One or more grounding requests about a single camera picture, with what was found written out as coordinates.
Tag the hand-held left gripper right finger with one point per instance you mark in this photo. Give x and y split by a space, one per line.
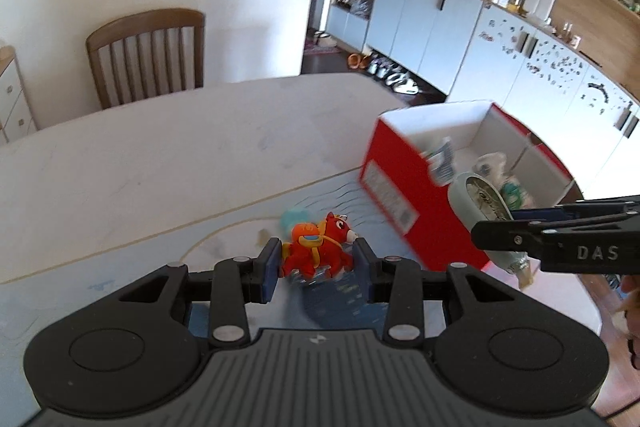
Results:
361 267

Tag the white toy in box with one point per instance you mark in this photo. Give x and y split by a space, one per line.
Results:
492 167

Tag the small teal plush toy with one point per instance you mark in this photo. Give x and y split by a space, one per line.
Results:
292 219

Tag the green tasselled plush doll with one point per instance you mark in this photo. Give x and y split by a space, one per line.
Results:
515 194

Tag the blue white striped packet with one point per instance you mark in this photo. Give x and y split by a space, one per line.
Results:
440 162

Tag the wooden chair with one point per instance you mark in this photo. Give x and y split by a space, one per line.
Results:
145 19

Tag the small beige charm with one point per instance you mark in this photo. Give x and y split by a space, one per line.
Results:
525 277

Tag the white storage containers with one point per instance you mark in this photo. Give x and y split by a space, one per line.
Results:
542 2

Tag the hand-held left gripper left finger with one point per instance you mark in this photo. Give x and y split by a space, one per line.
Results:
274 267

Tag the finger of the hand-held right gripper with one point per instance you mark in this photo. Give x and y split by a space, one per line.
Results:
500 237
537 213

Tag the row of shoes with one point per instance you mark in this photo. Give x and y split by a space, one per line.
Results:
390 74

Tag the blue printed table mat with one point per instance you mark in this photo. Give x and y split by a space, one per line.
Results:
225 237

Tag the white wall cabinet unit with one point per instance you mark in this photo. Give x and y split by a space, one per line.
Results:
425 32

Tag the white wooden sideboard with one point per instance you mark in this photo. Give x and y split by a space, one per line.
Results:
12 102

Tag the small patterned rug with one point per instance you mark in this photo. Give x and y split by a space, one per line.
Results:
322 49

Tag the bags on low cabinet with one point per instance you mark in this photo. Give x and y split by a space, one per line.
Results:
352 2

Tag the red cardboard box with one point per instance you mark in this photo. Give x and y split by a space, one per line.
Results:
395 147

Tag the person's right hand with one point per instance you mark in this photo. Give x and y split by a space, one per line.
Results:
634 284

